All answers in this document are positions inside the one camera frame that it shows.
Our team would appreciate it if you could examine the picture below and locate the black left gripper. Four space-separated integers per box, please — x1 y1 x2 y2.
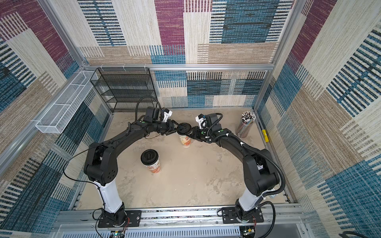
154 122 184 138

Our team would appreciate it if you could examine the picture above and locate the black cup lid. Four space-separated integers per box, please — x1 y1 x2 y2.
140 149 159 166
177 123 192 136

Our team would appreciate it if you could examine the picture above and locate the paper milk tea cup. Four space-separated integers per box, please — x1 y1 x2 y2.
146 160 161 174
180 135 191 148

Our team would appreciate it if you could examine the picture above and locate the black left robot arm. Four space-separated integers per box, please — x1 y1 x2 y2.
83 104 177 228

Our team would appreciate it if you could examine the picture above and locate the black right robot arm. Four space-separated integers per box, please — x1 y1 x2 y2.
190 113 285 238

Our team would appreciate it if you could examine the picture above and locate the yellow marker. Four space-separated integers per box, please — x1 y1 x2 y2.
262 130 269 143

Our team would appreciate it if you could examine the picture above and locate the black wire shelf rack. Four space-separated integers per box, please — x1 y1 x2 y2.
90 67 158 113

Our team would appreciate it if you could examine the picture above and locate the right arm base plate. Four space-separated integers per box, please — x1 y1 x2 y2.
217 206 264 224

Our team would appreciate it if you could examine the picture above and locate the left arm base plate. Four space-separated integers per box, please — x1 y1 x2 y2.
97 210 142 228

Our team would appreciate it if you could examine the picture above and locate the white mesh wall basket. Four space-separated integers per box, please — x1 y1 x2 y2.
36 70 94 134

